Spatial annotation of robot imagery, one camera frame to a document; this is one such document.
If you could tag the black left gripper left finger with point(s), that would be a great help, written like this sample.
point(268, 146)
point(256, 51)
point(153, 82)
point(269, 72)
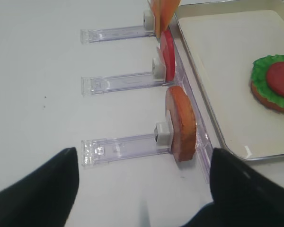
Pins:
point(45, 197)

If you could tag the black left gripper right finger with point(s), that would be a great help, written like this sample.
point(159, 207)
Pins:
point(242, 197)

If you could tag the green lettuce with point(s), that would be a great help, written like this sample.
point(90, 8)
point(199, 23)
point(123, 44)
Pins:
point(258, 78)

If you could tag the red tomato slice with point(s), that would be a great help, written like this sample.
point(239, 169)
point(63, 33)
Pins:
point(168, 52)
point(275, 78)

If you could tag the red tomato slice in holder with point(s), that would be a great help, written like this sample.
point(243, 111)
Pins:
point(168, 52)

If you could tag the orange cheese slice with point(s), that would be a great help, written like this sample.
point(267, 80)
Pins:
point(163, 11)

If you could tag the bottom bun on tray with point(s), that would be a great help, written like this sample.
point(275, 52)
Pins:
point(265, 99)

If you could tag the bun slice in holder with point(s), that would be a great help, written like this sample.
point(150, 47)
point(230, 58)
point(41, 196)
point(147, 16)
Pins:
point(178, 105)

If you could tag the white metal tray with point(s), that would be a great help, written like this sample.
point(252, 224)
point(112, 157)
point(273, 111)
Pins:
point(222, 40)

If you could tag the clear bun holder rail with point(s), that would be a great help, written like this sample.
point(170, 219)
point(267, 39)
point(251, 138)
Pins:
point(97, 152)

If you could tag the clear tomato holder rail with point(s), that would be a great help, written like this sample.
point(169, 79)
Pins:
point(161, 74)

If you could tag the clear cheese holder rail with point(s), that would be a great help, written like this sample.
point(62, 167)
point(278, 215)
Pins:
point(103, 35)

